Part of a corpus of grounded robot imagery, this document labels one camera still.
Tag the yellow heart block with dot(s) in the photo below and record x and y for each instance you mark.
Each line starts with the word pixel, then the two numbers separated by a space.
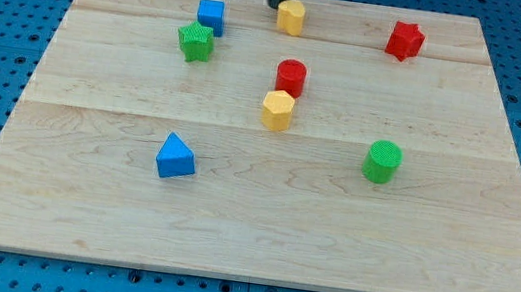
pixel 291 15

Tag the blue triangle block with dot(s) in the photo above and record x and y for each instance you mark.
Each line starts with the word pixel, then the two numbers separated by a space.
pixel 175 158

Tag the light wooden board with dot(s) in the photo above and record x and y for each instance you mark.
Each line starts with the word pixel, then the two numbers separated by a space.
pixel 79 181

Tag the blue cube block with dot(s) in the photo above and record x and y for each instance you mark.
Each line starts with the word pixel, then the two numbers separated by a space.
pixel 211 14

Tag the yellow hexagon block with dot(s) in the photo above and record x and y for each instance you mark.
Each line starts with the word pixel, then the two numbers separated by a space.
pixel 277 110

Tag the red star block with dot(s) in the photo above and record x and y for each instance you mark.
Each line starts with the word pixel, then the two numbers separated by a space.
pixel 405 41

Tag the red cylinder block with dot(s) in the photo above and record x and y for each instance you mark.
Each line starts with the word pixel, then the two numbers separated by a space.
pixel 290 77

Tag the green cylinder block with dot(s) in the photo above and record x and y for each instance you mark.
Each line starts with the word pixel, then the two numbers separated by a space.
pixel 381 162

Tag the green star block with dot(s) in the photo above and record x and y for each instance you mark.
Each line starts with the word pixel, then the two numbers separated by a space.
pixel 196 42

